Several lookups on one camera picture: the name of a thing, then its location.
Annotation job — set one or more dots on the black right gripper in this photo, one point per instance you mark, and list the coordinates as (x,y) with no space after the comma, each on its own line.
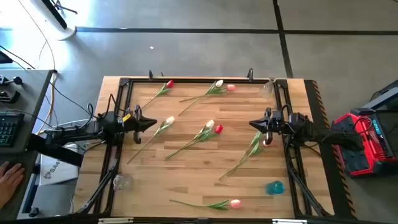
(273,123)

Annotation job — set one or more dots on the red and black toolbox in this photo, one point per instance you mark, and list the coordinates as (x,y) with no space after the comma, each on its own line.
(363,146)

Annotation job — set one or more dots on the black caster wheel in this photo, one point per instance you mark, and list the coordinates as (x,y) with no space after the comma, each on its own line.
(33,212)

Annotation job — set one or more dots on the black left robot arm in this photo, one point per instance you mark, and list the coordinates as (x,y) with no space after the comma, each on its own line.
(77,132)

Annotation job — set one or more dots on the grey equipment case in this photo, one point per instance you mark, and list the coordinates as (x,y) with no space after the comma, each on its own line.
(385,93)

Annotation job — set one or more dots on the black flat beam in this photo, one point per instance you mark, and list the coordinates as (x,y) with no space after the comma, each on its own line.
(56,150)

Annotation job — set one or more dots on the black table clamp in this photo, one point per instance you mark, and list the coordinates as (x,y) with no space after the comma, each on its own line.
(150,75)
(250,75)

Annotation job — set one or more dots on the silver aluminium bar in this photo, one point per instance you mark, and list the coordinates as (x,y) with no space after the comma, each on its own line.
(115,220)
(289,221)

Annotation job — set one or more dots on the grey desk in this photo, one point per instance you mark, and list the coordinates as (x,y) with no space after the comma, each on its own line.
(31,93)

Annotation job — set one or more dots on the black aluminium table frame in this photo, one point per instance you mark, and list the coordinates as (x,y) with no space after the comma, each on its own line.
(199,80)

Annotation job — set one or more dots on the black backlit keyboard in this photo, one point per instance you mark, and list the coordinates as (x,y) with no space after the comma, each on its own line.
(9,129)

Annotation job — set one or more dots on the black monitor corner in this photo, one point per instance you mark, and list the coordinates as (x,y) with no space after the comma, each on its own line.
(4,58)

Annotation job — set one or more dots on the black desk device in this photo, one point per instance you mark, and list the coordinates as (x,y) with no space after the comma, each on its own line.
(7,96)

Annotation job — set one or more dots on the black hazard-striped rail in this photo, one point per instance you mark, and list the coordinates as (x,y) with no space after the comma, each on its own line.
(337,186)

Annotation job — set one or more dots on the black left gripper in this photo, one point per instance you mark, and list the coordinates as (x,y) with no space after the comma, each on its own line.
(136,123)

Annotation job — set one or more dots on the clear cut-glass bud vase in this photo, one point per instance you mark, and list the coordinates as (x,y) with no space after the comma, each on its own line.
(266,90)

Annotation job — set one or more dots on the person's hand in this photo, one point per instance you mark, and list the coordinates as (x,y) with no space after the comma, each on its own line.
(9,183)

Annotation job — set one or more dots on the white printed box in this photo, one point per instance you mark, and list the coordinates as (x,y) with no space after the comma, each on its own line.
(59,171)

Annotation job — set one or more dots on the black stand with white base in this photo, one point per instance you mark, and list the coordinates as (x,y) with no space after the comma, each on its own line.
(56,14)

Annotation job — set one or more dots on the pink artificial tulip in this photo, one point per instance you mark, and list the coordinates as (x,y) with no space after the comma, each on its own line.
(235,203)
(230,87)
(253,151)

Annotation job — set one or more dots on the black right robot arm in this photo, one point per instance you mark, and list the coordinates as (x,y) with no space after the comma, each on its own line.
(311,129)

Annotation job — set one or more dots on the black joystick controller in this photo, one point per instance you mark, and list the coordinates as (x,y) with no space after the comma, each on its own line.
(14,80)

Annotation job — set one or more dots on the clear round glass vase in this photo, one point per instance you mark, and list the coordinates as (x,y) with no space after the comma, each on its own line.
(122,183)

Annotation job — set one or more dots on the blue textured glass vase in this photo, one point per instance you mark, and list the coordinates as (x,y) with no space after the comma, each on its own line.
(275,188)

